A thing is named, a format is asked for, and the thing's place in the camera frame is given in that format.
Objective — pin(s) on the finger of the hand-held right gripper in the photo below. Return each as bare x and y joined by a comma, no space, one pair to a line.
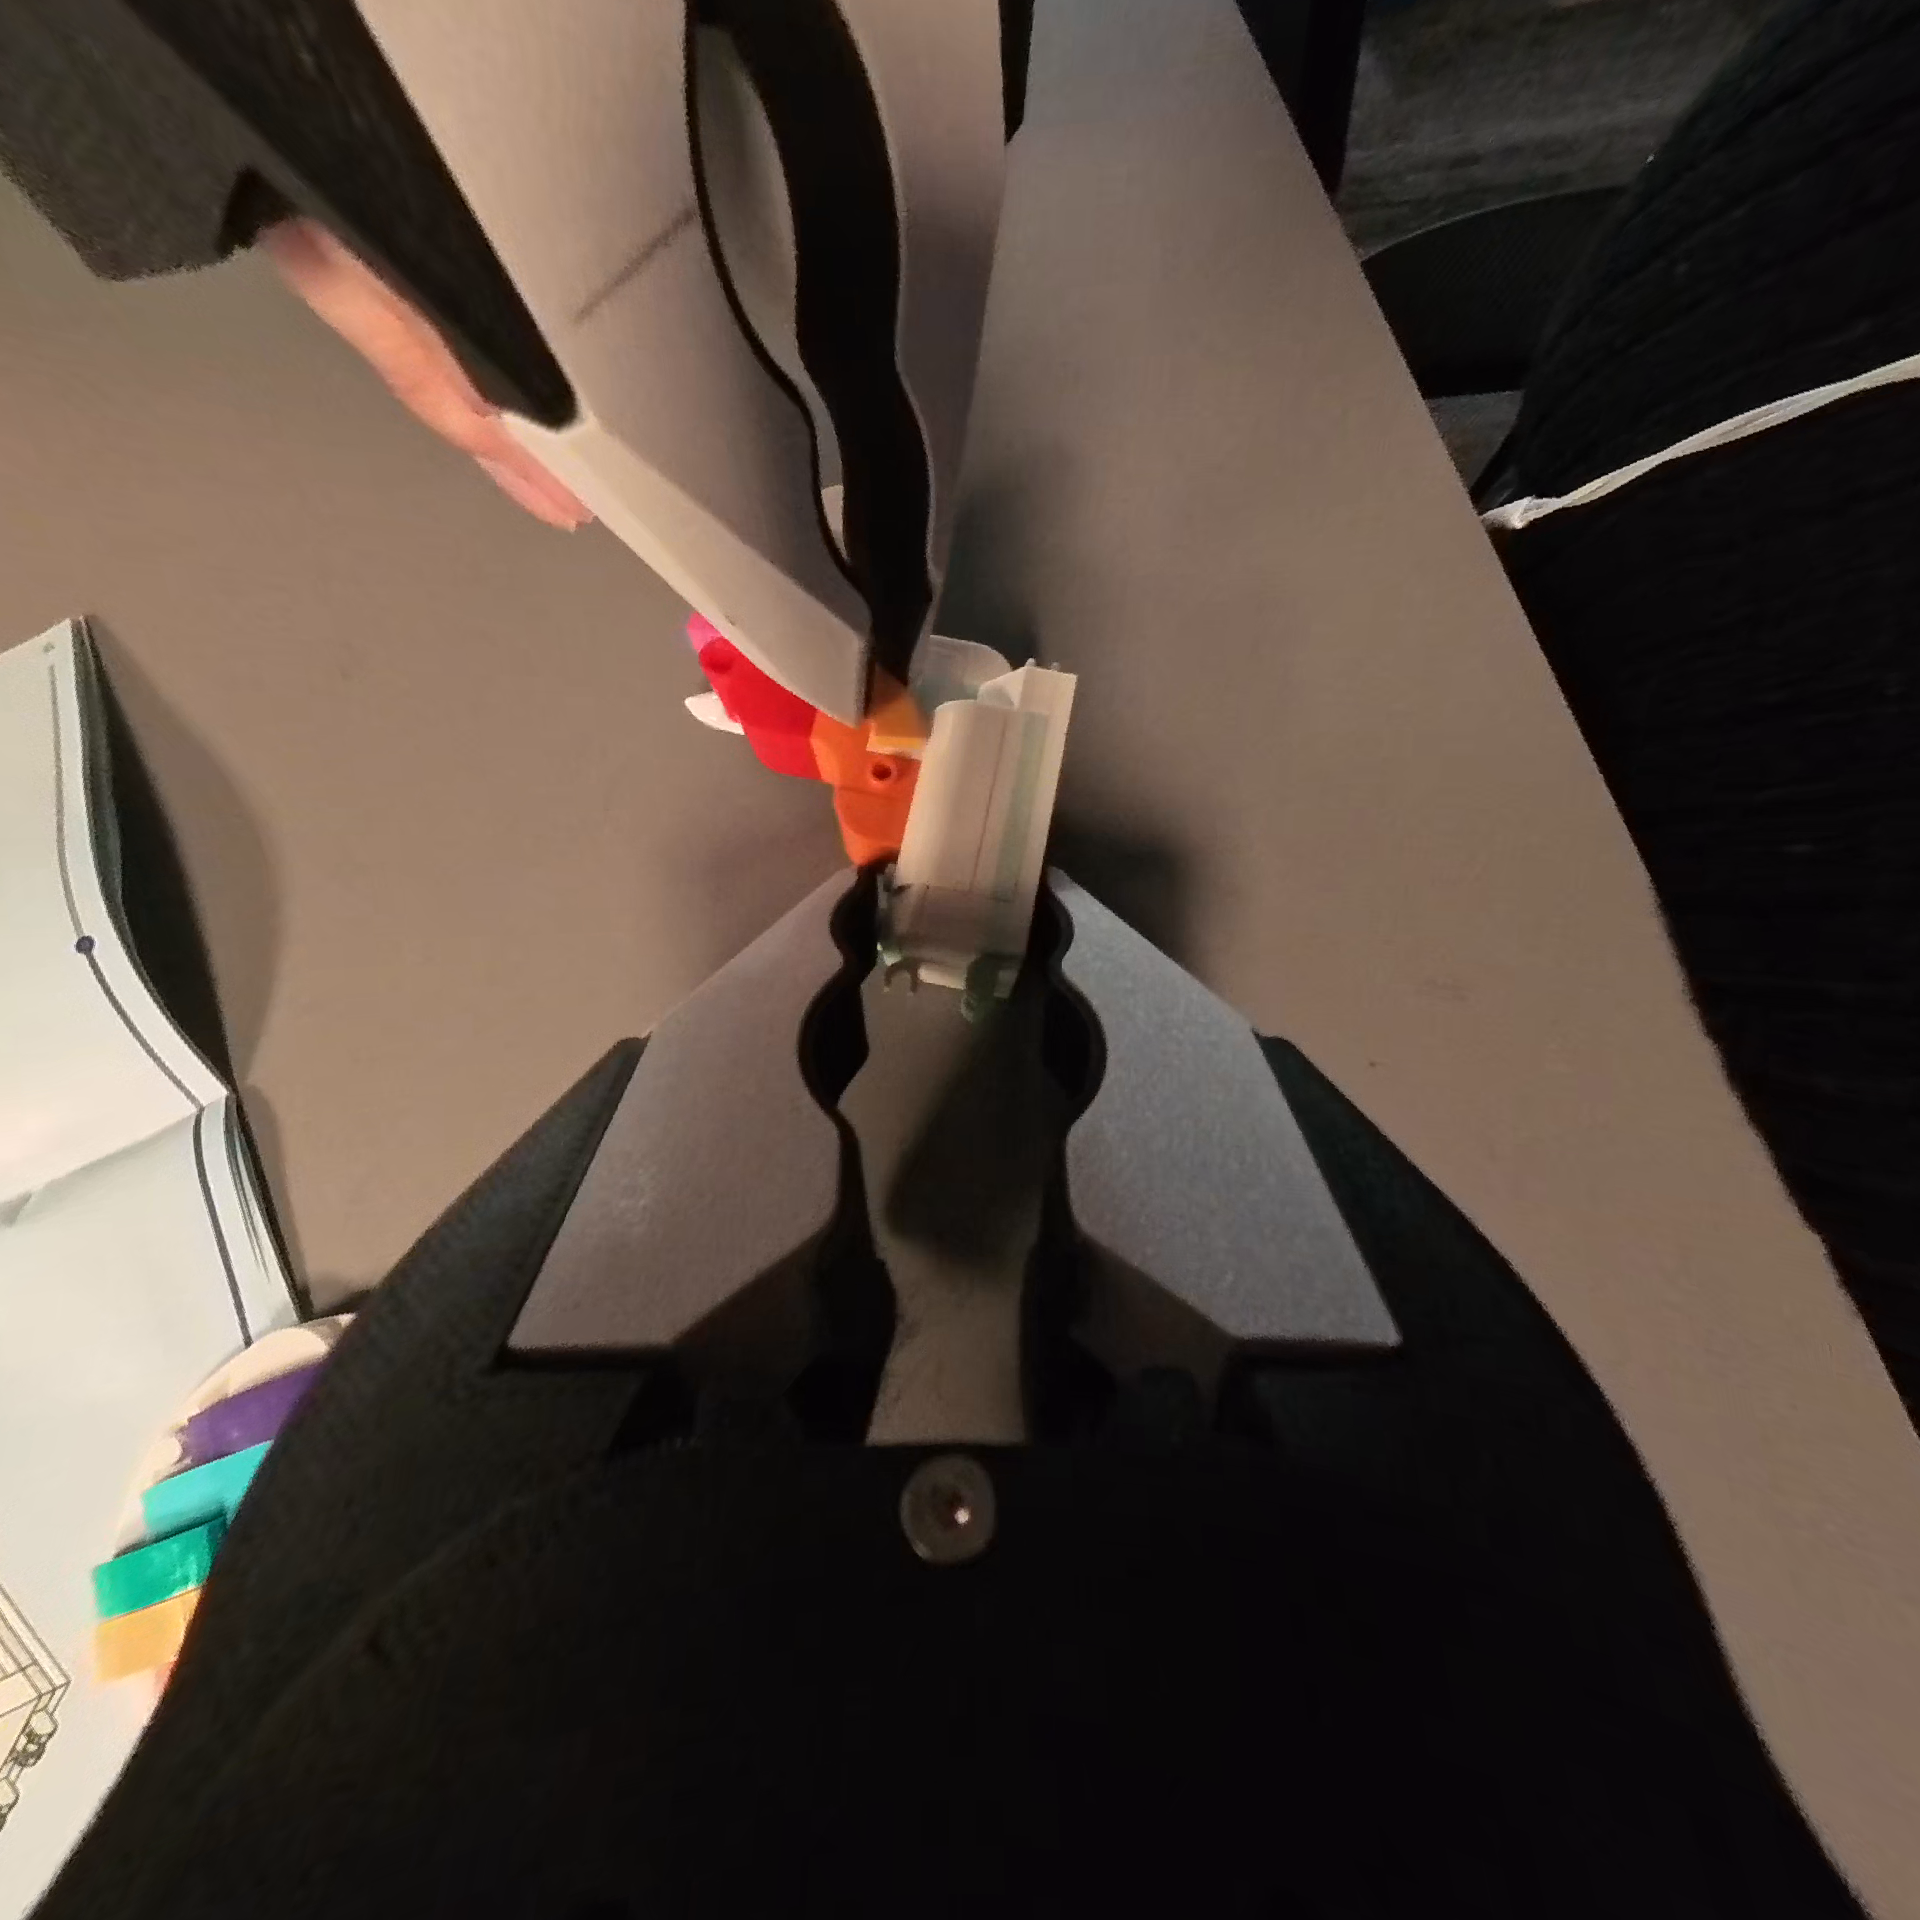
902,270
599,224

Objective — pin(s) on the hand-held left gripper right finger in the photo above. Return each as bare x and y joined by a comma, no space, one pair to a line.
1215,1185

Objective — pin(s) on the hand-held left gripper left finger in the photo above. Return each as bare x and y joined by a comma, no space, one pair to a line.
676,1170

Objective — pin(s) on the orange and red lego assembly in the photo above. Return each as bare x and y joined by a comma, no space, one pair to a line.
863,796

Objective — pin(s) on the white lego assembly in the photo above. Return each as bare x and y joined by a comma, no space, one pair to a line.
975,809

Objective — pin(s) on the purple lego brick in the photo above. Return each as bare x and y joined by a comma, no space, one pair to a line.
248,1418

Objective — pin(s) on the teal lego brick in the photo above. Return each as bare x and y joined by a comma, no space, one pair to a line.
203,1489

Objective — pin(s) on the lego instruction booklet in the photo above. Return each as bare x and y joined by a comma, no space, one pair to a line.
89,1050

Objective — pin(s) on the green lego brick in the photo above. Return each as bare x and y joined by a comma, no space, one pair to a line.
158,1568

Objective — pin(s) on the yellow lego brick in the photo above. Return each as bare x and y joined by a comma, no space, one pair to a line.
143,1637

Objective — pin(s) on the person's right hand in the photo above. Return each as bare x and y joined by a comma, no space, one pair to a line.
405,360

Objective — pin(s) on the person's black clothing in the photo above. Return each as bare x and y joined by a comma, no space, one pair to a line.
1724,720

